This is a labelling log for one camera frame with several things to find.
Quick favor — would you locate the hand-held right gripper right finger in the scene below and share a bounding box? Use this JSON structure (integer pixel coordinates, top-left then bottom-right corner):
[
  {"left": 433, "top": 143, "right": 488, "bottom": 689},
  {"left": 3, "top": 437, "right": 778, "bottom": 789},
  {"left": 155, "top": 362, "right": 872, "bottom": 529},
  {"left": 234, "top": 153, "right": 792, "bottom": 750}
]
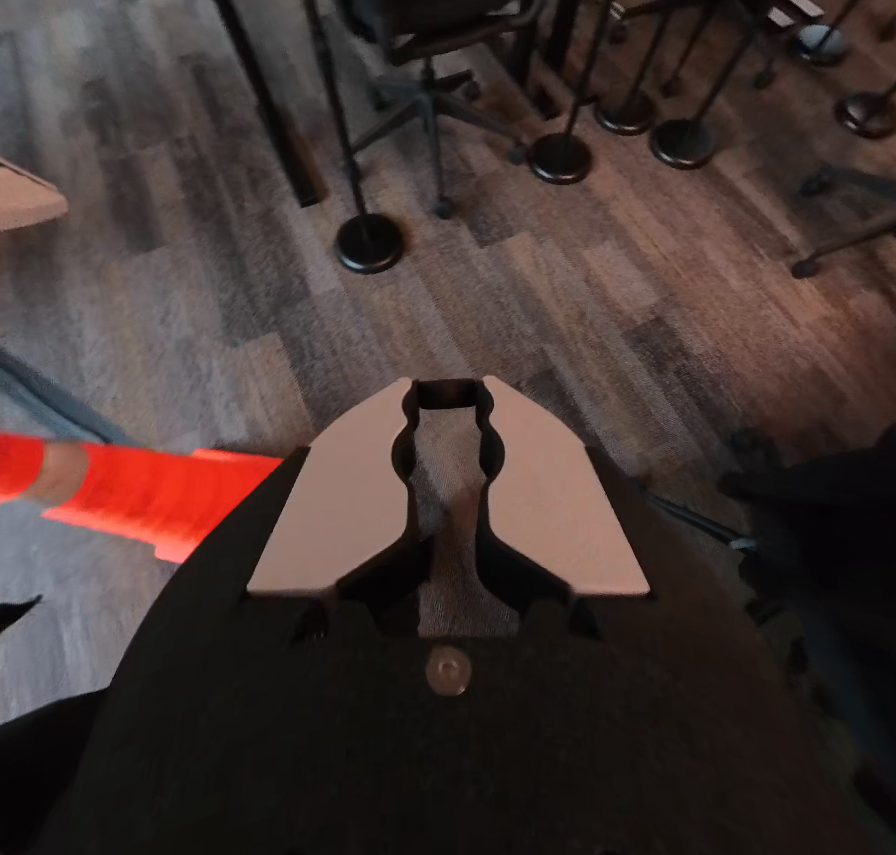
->
[{"left": 476, "top": 375, "right": 652, "bottom": 607}]

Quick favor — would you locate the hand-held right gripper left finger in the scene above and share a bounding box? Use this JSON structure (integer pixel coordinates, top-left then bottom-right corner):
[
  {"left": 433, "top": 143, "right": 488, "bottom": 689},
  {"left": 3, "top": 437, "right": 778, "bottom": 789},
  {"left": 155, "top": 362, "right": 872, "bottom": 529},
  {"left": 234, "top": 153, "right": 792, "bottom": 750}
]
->
[{"left": 247, "top": 377, "right": 421, "bottom": 607}]

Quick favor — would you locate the black lego plate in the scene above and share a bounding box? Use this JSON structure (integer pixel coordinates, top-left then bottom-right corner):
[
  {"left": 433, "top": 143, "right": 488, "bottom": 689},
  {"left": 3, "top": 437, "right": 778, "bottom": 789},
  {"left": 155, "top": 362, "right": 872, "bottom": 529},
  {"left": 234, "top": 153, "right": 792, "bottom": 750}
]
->
[{"left": 416, "top": 377, "right": 494, "bottom": 412}]

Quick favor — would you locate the orange striped cone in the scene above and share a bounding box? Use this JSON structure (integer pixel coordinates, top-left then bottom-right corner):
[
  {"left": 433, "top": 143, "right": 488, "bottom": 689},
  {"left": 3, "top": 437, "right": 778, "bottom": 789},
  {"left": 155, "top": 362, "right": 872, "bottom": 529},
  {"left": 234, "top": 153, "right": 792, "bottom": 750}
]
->
[{"left": 0, "top": 433, "right": 288, "bottom": 565}]

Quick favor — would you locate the black floor stand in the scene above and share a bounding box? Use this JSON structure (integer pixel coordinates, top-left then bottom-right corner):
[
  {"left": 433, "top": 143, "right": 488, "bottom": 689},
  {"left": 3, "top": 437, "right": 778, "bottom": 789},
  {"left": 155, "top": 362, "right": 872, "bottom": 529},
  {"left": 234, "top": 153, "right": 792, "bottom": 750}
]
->
[{"left": 287, "top": 0, "right": 407, "bottom": 275}]

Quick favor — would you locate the black office chair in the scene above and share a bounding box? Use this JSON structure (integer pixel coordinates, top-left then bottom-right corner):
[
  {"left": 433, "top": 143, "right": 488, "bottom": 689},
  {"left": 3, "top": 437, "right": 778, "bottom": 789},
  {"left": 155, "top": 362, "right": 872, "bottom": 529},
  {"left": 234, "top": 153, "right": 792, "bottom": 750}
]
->
[
  {"left": 787, "top": 167, "right": 896, "bottom": 282},
  {"left": 315, "top": 0, "right": 561, "bottom": 219}
]

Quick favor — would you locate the cluster of black floor stands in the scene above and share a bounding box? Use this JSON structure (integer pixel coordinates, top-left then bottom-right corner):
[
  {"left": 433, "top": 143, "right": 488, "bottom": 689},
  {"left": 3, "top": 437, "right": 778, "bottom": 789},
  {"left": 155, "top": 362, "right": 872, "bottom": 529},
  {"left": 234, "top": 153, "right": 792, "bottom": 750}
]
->
[{"left": 528, "top": 0, "right": 896, "bottom": 184}]

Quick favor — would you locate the black desk leg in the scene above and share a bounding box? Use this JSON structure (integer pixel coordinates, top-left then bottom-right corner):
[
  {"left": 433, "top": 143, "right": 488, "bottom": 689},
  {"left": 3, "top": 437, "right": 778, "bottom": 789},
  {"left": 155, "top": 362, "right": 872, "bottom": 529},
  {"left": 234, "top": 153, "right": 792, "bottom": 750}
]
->
[{"left": 196, "top": 0, "right": 326, "bottom": 209}]

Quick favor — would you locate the wooden desk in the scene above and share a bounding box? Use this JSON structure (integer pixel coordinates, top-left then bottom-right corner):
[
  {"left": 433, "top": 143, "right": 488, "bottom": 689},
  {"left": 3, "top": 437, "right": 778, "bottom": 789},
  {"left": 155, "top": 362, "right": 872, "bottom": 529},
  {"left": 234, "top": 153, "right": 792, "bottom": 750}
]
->
[{"left": 0, "top": 160, "right": 71, "bottom": 233}]

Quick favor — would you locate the blue floor cable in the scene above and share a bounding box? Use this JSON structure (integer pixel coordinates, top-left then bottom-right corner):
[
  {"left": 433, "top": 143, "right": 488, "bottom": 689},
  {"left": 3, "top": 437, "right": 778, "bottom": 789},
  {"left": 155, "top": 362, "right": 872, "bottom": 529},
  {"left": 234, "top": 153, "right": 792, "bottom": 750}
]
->
[{"left": 0, "top": 349, "right": 141, "bottom": 447}]

